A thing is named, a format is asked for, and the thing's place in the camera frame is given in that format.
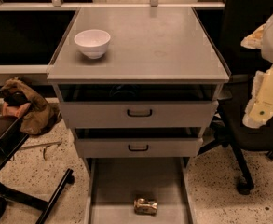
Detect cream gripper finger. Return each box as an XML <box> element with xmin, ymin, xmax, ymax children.
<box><xmin>242</xmin><ymin>65</ymin><xmax>273</xmax><ymax>129</ymax></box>
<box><xmin>240</xmin><ymin>25</ymin><xmax>265</xmax><ymax>49</ymax></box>

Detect crushed orange can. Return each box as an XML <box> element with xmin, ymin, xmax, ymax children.
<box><xmin>133</xmin><ymin>198</ymin><xmax>157</xmax><ymax>215</ymax></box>

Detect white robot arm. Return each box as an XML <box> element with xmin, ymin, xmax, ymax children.
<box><xmin>240</xmin><ymin>14</ymin><xmax>273</xmax><ymax>129</ymax></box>

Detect grey drawer cabinet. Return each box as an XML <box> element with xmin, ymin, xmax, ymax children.
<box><xmin>48</xmin><ymin>7</ymin><xmax>228</xmax><ymax>224</ymax></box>

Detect dark bowl in top drawer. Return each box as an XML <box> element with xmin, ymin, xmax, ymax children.
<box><xmin>109</xmin><ymin>84</ymin><xmax>138</xmax><ymax>99</ymax></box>

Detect grey top drawer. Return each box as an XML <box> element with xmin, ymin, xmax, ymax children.
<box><xmin>54</xmin><ymin>85</ymin><xmax>218</xmax><ymax>129</ymax></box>

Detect grey drawer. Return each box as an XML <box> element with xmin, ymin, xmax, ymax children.
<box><xmin>54</xmin><ymin>85</ymin><xmax>218</xmax><ymax>129</ymax></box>
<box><xmin>75</xmin><ymin>128</ymin><xmax>203</xmax><ymax>158</ymax></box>
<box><xmin>83</xmin><ymin>158</ymin><xmax>196</xmax><ymax>224</ymax></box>

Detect grey middle drawer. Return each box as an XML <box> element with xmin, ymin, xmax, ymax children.
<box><xmin>75</xmin><ymin>128</ymin><xmax>203</xmax><ymax>158</ymax></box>

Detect grey bottom drawer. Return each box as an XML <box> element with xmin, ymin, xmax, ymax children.
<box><xmin>83</xmin><ymin>158</ymin><xmax>196</xmax><ymax>224</ymax></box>

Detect black office chair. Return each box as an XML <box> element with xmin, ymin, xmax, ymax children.
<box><xmin>199</xmin><ymin>0</ymin><xmax>273</xmax><ymax>195</ymax></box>

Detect white ceramic bowl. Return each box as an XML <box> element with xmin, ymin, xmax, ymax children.
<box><xmin>74</xmin><ymin>29</ymin><xmax>111</xmax><ymax>59</ymax></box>

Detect metal tool on floor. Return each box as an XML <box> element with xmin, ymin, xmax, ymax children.
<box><xmin>19</xmin><ymin>141</ymin><xmax>62</xmax><ymax>160</ymax></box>

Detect brown bag on floor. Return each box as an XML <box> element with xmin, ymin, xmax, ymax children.
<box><xmin>0</xmin><ymin>77</ymin><xmax>61</xmax><ymax>135</ymax></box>

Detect black stand with tray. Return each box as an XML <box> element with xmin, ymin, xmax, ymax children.
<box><xmin>0</xmin><ymin>117</ymin><xmax>74</xmax><ymax>224</ymax></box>

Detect black top drawer handle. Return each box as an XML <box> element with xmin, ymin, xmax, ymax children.
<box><xmin>127</xmin><ymin>109</ymin><xmax>153</xmax><ymax>118</ymax></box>

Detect black drawer handle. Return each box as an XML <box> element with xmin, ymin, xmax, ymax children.
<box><xmin>127</xmin><ymin>109</ymin><xmax>153</xmax><ymax>118</ymax></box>
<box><xmin>128</xmin><ymin>145</ymin><xmax>149</xmax><ymax>152</ymax></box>

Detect black middle drawer handle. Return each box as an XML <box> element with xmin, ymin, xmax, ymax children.
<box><xmin>128</xmin><ymin>145</ymin><xmax>149</xmax><ymax>152</ymax></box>

